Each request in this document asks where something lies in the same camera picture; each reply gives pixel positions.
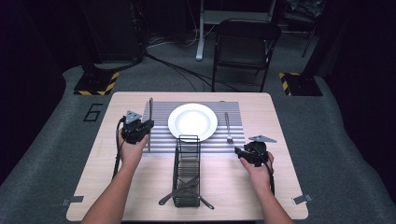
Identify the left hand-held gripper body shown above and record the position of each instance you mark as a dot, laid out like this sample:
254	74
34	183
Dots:
132	127

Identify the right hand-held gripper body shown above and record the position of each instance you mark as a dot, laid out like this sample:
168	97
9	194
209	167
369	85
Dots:
257	151

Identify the silver table knife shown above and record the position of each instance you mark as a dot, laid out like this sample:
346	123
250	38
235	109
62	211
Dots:
150	109

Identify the silver fork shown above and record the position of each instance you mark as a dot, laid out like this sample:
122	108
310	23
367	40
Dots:
228	124

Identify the person's right hand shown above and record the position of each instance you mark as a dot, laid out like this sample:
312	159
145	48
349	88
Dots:
258	175

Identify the person's left hand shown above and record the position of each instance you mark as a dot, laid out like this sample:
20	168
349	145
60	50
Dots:
132	154

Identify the white round plate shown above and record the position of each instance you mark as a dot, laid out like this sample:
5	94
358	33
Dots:
193	121

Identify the striped woven placemat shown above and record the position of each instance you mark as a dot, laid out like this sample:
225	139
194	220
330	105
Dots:
229	107

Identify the black stand base hazard stripes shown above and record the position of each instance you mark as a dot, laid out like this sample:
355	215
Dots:
95	84
303	84

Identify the grey tape piece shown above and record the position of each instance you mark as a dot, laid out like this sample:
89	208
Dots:
73	200
302	199

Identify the black folding chair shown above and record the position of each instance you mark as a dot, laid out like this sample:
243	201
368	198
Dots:
244	46

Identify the white desk frame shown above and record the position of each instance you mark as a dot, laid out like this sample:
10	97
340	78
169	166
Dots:
200	31

